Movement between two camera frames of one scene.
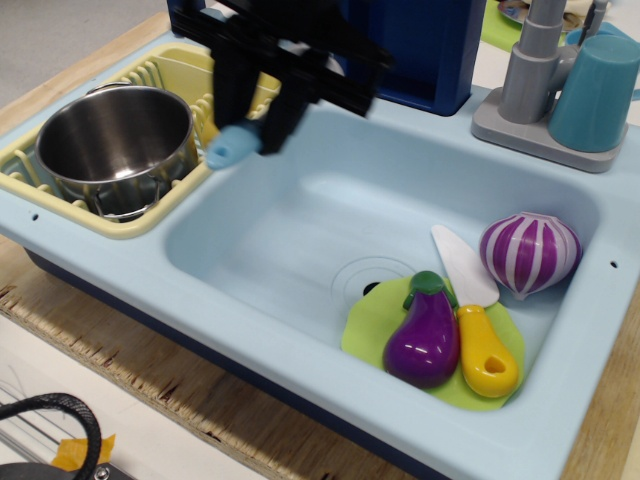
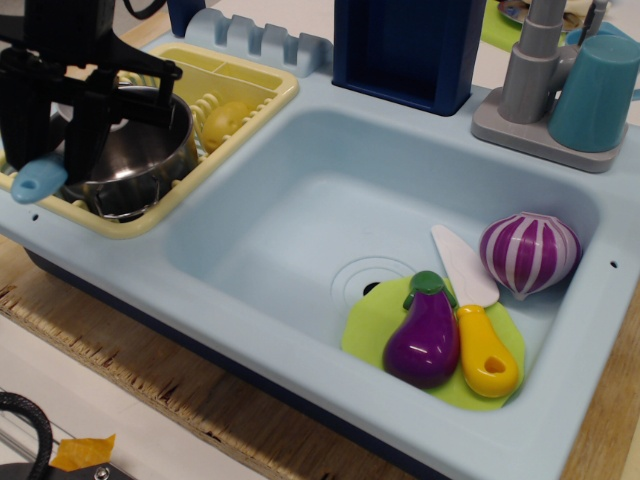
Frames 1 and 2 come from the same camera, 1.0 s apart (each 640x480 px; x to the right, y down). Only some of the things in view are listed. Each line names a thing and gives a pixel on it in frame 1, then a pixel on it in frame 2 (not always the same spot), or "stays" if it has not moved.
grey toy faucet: (517, 116) stays
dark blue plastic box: (436, 49) stays
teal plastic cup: (593, 107) stays
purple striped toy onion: (529, 252) stays
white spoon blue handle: (234, 142) to (39, 180)
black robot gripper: (313, 48) to (69, 40)
